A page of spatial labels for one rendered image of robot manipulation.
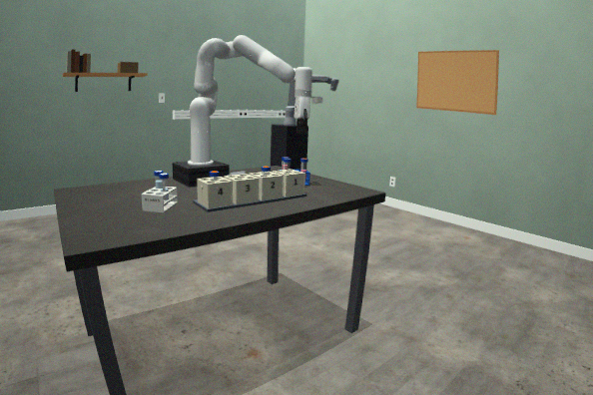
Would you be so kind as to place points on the cream block with round holes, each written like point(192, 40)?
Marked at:
point(245, 188)
point(270, 186)
point(215, 193)
point(293, 182)

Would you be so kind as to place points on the white tube rack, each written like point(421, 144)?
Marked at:
point(156, 203)

